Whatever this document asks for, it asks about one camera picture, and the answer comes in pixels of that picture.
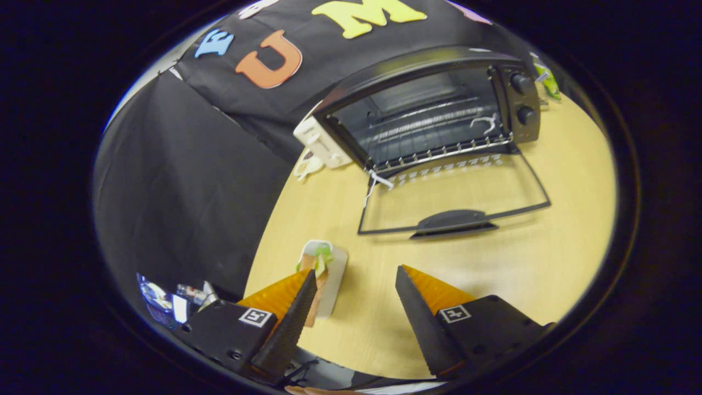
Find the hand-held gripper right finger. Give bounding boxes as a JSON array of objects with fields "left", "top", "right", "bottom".
[{"left": 395, "top": 264, "right": 554, "bottom": 380}]

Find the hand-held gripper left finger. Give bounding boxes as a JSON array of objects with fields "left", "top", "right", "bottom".
[{"left": 184, "top": 269, "right": 319, "bottom": 385}]

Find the toast sandwich with lettuce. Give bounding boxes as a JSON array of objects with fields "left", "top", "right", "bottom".
[{"left": 296, "top": 244, "right": 335, "bottom": 328}]

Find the black toaster oven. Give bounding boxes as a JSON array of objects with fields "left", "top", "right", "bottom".
[{"left": 310, "top": 47, "right": 552, "bottom": 240}]

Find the white pop-up toaster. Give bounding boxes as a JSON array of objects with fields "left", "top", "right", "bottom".
[{"left": 292, "top": 101, "right": 354, "bottom": 170}]

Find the metal oven rack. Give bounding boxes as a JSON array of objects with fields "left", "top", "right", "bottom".
[{"left": 366, "top": 96, "right": 514, "bottom": 174}]

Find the white rectangular plate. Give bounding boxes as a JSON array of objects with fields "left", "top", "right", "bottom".
[{"left": 299, "top": 240, "right": 349, "bottom": 320}]

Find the pile of plastic packets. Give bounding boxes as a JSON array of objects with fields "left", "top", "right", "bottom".
[{"left": 136, "top": 273, "right": 220, "bottom": 330}]

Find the small white snack dish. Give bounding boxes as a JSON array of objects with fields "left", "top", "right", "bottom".
[{"left": 293, "top": 151, "right": 325, "bottom": 182}]

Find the green labelled plastic bottle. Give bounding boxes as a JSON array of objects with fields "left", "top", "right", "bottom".
[{"left": 529, "top": 52, "right": 563, "bottom": 102}]

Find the white cable tie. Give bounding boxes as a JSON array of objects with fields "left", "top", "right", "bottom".
[
  {"left": 471, "top": 114, "right": 498, "bottom": 136},
  {"left": 364, "top": 169, "right": 394, "bottom": 209}
]

